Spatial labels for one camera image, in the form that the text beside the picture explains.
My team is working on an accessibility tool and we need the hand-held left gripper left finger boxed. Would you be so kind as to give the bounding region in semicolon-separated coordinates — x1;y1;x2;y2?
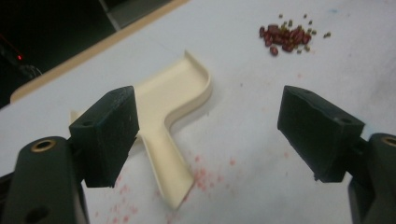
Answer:
0;85;140;224

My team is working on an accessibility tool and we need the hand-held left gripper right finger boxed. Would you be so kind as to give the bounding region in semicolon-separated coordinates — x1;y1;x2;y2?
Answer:
276;85;396;224

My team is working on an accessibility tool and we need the cream plastic dustpan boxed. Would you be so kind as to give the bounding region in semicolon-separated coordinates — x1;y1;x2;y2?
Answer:
69;49;214;211

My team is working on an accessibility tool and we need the pile of red and green beans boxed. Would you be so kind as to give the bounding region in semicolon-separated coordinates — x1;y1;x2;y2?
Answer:
259;13;332;57

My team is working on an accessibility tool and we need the dark stand with red light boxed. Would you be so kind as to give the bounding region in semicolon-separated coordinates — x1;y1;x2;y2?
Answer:
0;33;43;82

